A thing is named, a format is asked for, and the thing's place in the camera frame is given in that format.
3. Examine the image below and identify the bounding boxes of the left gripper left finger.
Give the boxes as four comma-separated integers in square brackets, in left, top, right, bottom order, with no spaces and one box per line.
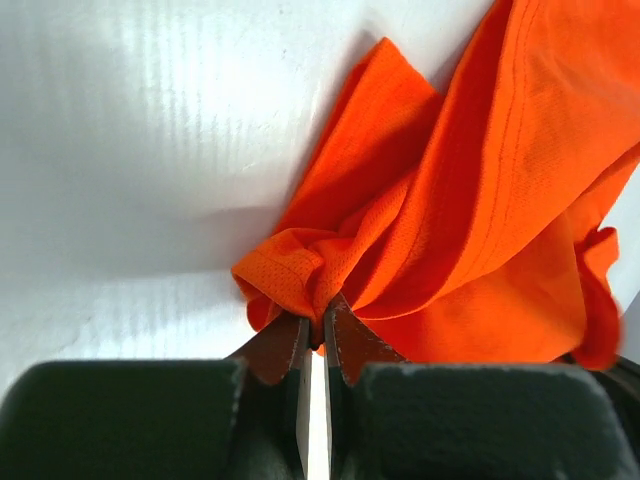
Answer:
[1,313,311,479]

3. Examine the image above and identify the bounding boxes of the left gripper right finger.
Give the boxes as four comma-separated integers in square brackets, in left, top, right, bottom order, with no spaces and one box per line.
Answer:
[324,296,639,479]

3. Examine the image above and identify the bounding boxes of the orange t shirt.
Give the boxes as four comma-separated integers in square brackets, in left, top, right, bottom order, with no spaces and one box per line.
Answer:
[232,1,639,370]

